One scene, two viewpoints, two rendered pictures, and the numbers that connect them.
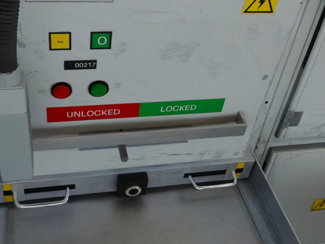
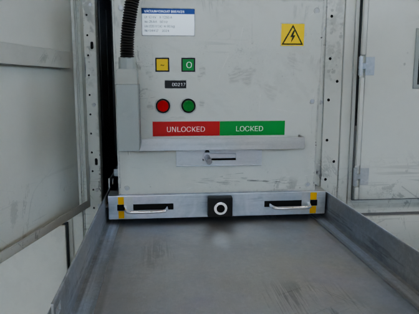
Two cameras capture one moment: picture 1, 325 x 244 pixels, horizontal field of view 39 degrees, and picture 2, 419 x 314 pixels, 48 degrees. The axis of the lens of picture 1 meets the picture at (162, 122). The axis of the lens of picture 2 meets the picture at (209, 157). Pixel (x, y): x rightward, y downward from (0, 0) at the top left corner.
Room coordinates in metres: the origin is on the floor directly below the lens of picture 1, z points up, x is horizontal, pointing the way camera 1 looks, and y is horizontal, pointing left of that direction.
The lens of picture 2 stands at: (-0.48, -0.20, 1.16)
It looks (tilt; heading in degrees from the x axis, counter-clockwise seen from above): 9 degrees down; 14
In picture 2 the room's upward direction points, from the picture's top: straight up
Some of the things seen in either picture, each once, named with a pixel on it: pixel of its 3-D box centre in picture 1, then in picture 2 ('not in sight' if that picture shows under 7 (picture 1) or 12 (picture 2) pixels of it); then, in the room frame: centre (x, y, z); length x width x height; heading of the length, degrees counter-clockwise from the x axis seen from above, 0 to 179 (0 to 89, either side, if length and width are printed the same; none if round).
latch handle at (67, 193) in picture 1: (41, 195); (146, 209); (0.55, 0.21, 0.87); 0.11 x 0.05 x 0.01; 110
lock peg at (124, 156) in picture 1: (122, 144); (207, 155); (0.59, 0.07, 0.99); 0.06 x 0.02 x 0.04; 20
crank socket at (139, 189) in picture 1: (132, 186); (219, 206); (0.61, 0.04, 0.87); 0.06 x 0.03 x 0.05; 110
